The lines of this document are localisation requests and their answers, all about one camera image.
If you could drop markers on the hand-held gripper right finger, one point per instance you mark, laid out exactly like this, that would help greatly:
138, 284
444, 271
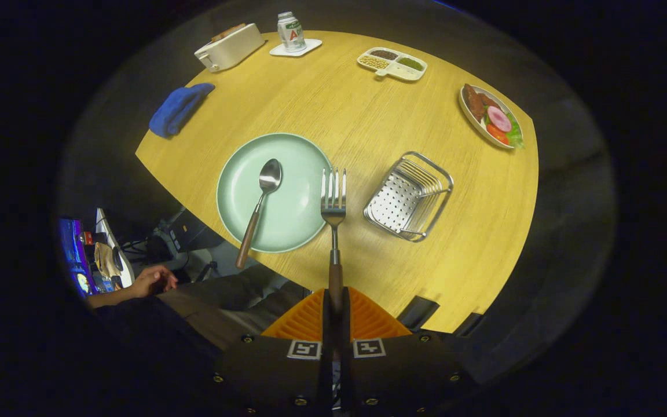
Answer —
345, 347

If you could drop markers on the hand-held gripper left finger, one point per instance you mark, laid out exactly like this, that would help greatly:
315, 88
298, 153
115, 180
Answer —
326, 347

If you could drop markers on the pale green plate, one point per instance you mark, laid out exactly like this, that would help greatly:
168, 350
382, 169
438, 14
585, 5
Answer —
293, 214

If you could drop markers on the white tilted panel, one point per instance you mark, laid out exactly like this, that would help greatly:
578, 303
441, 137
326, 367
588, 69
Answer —
114, 243

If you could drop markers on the glowing computer screen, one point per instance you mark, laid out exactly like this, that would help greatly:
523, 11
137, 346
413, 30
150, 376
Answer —
73, 255

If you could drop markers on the white plate of food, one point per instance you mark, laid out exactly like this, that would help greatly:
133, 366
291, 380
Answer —
493, 116

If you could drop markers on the blue folded towel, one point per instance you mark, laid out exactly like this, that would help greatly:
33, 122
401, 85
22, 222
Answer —
177, 110

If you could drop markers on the white divided bean tray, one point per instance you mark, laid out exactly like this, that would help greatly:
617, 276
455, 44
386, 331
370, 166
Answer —
403, 69

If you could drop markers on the white square coaster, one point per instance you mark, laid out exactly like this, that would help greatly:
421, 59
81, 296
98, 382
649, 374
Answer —
310, 46

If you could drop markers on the white toaster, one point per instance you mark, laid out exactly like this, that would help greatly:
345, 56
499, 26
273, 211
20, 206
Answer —
232, 49

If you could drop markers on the small white drink bottle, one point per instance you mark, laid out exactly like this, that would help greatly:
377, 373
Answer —
291, 32

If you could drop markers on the brown toast slice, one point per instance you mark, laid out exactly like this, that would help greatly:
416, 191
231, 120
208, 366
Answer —
229, 32

